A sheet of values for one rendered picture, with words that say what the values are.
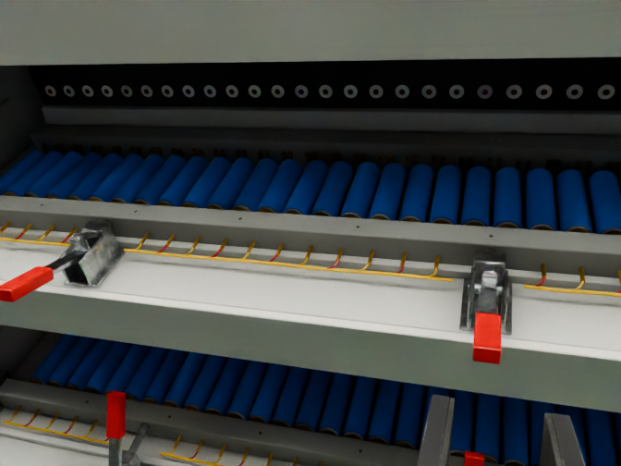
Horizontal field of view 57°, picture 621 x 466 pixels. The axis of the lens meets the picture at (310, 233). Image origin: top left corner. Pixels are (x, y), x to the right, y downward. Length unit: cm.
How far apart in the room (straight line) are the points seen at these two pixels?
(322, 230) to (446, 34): 14
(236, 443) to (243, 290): 16
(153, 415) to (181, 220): 19
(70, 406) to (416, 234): 35
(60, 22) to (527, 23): 26
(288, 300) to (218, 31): 16
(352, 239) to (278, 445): 19
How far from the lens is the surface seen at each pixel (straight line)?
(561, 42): 32
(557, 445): 19
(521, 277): 37
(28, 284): 38
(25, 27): 41
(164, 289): 40
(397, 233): 36
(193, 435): 51
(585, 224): 39
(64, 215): 47
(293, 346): 37
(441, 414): 19
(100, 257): 42
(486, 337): 28
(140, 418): 53
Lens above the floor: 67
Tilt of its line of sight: 17 degrees down
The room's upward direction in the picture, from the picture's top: 1 degrees counter-clockwise
